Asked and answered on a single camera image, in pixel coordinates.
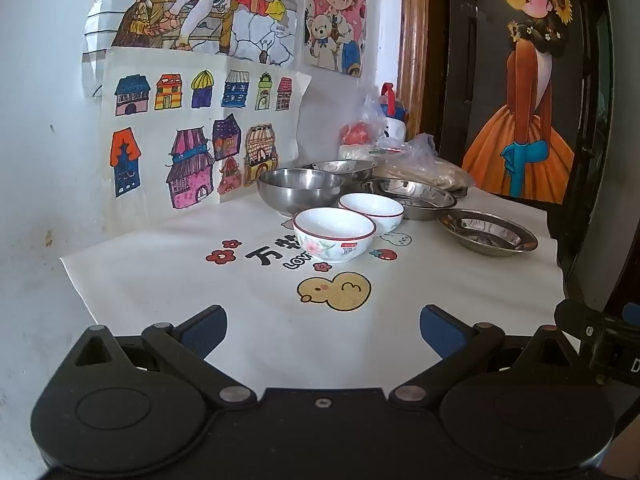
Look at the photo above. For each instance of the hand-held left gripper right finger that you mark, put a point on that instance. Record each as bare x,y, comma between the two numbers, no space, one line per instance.
442,332

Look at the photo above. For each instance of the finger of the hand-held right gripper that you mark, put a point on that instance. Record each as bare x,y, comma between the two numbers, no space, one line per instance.
575,320

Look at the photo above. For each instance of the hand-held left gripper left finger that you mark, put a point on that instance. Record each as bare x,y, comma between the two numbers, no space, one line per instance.
202,332

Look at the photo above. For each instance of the steel plate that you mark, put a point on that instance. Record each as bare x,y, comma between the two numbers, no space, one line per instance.
415,190
425,214
480,232

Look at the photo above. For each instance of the white ceramic bowl red rim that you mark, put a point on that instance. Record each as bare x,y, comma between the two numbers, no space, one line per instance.
332,250
385,220

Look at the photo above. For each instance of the large steel bowl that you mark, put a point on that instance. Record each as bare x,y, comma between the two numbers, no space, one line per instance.
295,195

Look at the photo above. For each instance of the white printed tablecloth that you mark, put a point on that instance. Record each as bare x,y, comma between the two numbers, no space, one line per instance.
250,310

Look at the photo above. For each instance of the steel tray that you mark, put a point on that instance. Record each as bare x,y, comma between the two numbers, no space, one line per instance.
462,192

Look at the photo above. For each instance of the plastic bag of flatbread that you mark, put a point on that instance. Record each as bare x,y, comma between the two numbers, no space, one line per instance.
430,172

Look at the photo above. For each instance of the clear plastic bag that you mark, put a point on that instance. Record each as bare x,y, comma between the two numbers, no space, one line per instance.
415,152

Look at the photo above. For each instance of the white bottle blue red cap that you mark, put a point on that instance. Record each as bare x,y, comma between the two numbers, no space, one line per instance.
395,130

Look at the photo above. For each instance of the colourful houses drawing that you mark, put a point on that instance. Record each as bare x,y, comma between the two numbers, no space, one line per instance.
150,125

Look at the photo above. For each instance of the red food in bag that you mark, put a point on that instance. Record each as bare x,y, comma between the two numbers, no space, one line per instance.
356,135

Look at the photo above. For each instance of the orange dress figure poster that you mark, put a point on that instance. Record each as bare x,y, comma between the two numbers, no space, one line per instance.
525,110

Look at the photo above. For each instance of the black door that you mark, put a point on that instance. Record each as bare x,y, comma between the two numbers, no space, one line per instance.
465,35

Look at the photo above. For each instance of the teddy bear cartoon drawing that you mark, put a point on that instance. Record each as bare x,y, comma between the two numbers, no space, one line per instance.
330,10

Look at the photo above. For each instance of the wooden door frame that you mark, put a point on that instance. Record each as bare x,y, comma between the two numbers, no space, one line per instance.
415,35

